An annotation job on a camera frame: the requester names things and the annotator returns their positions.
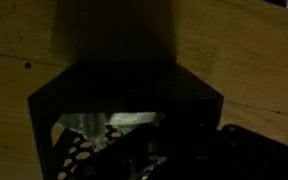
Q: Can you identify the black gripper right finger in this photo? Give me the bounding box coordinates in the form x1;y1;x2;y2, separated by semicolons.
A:
180;101;215;132

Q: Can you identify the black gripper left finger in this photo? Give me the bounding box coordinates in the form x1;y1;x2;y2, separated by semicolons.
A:
157;103;182;133

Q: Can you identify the white towel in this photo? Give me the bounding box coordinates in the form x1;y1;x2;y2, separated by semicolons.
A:
56;111;166;150

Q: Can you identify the black mesh basket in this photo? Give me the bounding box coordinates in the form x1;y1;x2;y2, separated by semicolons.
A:
27;61;225;180

